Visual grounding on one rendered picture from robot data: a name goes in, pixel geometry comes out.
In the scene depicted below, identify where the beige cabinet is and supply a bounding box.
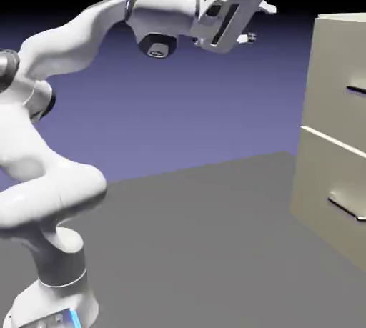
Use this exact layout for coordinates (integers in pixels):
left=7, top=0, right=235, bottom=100
left=289, top=12, right=366, bottom=272

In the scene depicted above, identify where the long dark metal handle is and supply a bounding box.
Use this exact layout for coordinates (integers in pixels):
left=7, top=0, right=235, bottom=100
left=327, top=197, right=366, bottom=222

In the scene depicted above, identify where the beige drawer front with short handle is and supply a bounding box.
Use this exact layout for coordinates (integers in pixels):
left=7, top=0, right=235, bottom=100
left=302, top=17, right=366, bottom=152

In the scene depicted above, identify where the beige drawer front with long handle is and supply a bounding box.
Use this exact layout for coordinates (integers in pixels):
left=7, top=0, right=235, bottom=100
left=289, top=125, right=366, bottom=272

